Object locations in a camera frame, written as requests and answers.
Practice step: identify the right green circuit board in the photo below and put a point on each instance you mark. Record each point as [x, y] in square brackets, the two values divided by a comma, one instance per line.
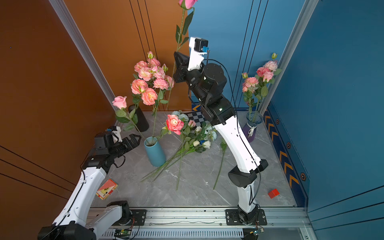
[257, 231]

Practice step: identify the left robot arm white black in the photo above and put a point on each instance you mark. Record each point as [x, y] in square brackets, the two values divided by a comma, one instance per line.
[71, 223]

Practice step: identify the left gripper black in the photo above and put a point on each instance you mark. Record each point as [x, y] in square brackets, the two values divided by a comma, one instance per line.
[135, 143]

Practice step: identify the magenta pink rose stem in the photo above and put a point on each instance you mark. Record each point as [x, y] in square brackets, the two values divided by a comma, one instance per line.
[188, 11]

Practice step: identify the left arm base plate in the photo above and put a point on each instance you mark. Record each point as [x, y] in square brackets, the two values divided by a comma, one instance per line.
[137, 218]

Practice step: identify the teal ceramic vase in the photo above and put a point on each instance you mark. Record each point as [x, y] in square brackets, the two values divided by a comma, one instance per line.
[155, 152]

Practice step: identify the peach double bloom stem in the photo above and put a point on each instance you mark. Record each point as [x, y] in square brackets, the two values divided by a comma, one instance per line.
[143, 68]

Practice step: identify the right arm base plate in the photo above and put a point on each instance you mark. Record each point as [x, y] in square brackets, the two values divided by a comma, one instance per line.
[233, 218]

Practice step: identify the blue purple glass vase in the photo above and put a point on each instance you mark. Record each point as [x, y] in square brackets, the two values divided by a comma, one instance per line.
[250, 128]

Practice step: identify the aluminium corner post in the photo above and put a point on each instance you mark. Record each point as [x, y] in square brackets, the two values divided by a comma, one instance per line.
[295, 37]
[75, 34]

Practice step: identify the aluminium front rail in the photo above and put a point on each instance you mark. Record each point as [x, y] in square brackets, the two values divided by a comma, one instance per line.
[211, 217]

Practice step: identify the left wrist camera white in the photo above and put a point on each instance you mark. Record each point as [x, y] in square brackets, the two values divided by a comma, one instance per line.
[116, 133]

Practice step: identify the pale pink double stem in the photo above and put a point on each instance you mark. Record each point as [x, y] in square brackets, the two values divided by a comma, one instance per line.
[158, 72]

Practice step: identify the pale pink carnation stem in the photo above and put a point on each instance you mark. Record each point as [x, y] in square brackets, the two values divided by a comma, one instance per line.
[272, 65]

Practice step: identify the left aluminium corner post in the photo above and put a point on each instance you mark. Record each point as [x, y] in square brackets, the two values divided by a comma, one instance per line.
[75, 34]

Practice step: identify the bunch of pink flowers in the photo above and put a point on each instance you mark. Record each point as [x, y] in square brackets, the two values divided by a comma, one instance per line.
[193, 140]

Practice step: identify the large peach bloom stem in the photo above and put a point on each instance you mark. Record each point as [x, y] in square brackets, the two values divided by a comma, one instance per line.
[140, 89]

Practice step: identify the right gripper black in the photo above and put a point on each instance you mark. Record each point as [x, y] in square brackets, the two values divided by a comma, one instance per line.
[183, 77]

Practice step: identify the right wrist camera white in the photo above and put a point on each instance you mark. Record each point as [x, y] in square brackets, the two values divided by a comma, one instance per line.
[199, 48]

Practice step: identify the red box left side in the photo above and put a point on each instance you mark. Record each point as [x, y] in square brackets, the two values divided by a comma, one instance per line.
[106, 189]

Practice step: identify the right aluminium corner post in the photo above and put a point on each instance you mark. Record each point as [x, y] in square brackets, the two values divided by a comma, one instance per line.
[295, 37]

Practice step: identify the deep pink rose stem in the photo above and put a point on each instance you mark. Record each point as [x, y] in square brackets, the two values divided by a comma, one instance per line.
[173, 125]

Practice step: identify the pink multi bloom stem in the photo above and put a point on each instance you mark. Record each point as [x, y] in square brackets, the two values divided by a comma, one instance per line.
[166, 83]

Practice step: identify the pink double bloom stem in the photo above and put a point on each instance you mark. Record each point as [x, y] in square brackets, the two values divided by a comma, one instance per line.
[250, 91]

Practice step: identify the black white chessboard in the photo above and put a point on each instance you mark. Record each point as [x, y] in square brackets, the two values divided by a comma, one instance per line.
[197, 117]

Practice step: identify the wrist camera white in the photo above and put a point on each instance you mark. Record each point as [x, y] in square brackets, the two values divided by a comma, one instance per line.
[199, 48]
[116, 133]

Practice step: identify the light pink rose stem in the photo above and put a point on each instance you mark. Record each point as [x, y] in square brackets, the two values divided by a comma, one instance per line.
[124, 116]

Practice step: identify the red block right side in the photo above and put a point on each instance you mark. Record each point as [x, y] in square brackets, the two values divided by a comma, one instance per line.
[273, 193]

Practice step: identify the left green circuit board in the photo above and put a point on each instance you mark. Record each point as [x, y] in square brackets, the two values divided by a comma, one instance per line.
[122, 234]

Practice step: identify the green circuit board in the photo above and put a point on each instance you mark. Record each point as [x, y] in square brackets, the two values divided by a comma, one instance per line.
[122, 234]
[257, 231]

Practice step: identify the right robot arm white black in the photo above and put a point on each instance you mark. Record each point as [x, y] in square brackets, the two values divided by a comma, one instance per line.
[224, 118]

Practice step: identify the black cylindrical vase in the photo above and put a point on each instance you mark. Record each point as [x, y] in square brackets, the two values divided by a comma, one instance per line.
[142, 123]

